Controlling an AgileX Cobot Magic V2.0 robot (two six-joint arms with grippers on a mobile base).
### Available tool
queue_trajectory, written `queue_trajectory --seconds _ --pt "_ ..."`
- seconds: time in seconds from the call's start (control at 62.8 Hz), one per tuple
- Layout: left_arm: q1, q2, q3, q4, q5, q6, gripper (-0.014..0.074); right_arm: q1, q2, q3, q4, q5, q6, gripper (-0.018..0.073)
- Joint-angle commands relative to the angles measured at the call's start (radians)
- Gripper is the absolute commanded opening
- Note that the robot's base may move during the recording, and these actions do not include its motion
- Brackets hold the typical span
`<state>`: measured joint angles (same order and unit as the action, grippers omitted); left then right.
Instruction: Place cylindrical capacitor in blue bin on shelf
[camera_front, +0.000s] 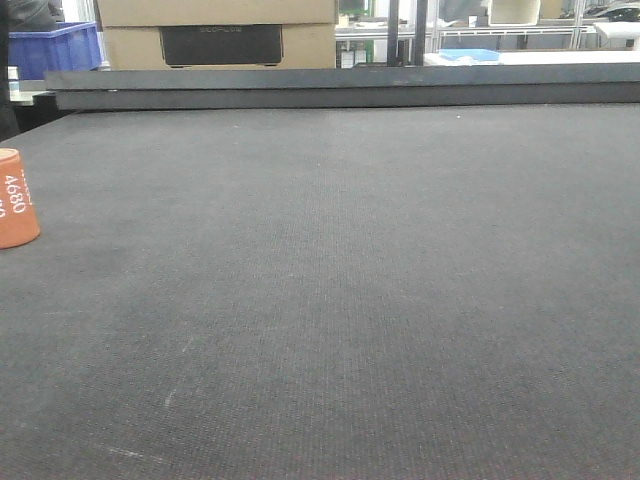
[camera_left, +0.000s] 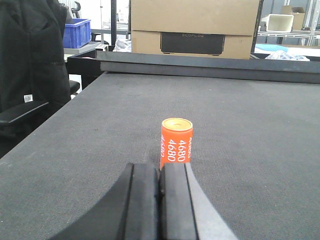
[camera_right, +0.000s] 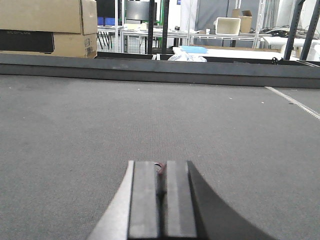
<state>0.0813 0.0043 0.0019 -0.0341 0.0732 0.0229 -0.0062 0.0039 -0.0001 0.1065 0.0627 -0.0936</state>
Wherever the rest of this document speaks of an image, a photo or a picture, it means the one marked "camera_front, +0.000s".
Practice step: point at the white background table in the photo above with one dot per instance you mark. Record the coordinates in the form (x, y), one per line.
(550, 57)

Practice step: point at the black table mat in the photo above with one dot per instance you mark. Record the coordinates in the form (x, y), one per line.
(326, 294)

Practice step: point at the upper cardboard box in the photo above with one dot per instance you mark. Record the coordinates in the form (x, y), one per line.
(168, 13)

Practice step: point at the blue plastic crate background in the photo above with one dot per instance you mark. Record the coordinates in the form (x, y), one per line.
(73, 46)

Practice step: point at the orange cylindrical capacitor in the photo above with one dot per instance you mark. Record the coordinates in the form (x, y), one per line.
(19, 223)

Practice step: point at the light blue tray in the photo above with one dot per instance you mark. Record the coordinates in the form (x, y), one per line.
(470, 56)

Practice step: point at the cardboard box with black print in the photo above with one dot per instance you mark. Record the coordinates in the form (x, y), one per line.
(222, 47)

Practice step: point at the dark raised table ledge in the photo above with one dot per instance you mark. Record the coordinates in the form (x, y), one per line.
(384, 87)

